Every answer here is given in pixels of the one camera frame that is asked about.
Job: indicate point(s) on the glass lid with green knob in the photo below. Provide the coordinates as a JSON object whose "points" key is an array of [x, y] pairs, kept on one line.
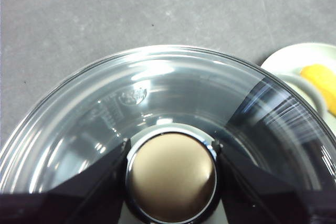
{"points": [[173, 171]]}

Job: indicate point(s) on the pale green round plate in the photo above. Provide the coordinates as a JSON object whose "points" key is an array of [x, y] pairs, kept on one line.
{"points": [[283, 58]]}

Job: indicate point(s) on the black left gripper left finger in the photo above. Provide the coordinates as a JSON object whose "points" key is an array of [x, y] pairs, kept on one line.
{"points": [[78, 203]]}

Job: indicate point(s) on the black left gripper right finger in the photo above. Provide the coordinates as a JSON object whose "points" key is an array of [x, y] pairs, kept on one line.
{"points": [[262, 200]]}

